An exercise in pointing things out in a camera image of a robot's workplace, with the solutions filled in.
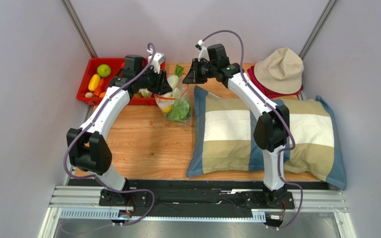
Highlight small white mushroom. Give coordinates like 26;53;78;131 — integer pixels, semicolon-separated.
84;92;94;98

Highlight yellow corn cob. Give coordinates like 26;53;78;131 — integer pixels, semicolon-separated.
88;74;101;92

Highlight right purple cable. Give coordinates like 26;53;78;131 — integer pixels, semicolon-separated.
195;29;304;231

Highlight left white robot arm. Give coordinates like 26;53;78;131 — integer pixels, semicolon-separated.
64;52;172;205

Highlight clear zip top bag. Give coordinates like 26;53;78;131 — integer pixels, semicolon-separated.
154;74;192;125

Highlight green lettuce cabbage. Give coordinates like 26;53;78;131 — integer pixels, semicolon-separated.
167;98;191;122

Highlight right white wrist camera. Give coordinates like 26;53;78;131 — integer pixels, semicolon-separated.
195;40;209;61

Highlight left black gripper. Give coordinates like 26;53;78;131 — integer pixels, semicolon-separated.
136;65;173;96

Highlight white radish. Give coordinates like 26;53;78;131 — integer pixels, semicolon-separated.
167;64;184;99

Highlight orange carrot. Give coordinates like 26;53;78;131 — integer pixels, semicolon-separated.
93;78;105;97

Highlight white cauliflower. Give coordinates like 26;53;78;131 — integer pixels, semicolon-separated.
139;89;153;98

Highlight green lime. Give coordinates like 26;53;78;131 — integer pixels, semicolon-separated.
97;64;112;78

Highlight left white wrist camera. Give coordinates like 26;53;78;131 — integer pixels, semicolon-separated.
147;49;166;73

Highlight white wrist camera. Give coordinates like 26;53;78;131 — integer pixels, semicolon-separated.
195;40;209;61
147;49;166;73

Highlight red plastic bin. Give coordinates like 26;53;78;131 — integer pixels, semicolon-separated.
76;55;172;106

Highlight yellow bell pepper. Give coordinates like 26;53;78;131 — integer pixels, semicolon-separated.
162;104;173;114

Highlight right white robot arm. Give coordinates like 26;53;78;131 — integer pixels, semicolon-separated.
183;41;290;207

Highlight red cloth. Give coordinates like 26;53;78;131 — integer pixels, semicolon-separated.
247;65;300;98

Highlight beige bucket hat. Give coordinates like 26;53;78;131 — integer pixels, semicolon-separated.
254;48;305;95

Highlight plaid pillow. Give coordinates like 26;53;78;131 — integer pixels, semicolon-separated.
186;86;347;189

